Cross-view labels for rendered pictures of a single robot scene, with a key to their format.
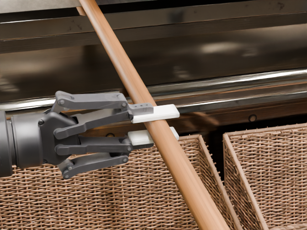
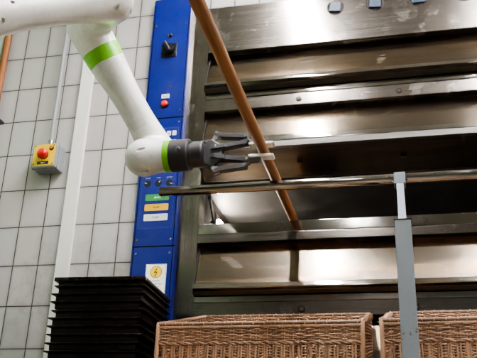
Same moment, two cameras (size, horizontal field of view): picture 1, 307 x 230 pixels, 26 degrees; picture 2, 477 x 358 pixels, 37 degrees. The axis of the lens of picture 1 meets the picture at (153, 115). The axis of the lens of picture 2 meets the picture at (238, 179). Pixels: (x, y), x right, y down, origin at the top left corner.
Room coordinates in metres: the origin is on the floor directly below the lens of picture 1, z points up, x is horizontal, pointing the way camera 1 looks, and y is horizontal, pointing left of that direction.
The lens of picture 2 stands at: (-0.77, -0.80, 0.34)
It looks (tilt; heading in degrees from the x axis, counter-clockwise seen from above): 23 degrees up; 28
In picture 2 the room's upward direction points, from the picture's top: 2 degrees clockwise
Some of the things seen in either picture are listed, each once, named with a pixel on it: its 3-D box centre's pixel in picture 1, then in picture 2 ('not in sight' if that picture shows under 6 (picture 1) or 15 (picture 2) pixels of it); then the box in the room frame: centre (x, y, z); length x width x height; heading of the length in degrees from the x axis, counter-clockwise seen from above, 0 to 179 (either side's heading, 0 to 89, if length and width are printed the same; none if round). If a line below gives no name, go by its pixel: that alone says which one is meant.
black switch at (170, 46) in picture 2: not in sight; (168, 42); (1.18, 0.59, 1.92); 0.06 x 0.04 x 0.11; 105
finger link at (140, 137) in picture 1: (153, 135); (261, 156); (0.84, 0.00, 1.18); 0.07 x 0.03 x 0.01; 105
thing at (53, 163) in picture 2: not in sight; (47, 158); (1.08, 1.03, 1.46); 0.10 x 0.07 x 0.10; 105
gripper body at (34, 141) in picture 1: (45, 138); (207, 153); (0.80, 0.15, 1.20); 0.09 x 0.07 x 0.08; 105
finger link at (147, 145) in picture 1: (135, 148); (251, 163); (0.84, 0.03, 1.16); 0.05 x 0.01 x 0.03; 105
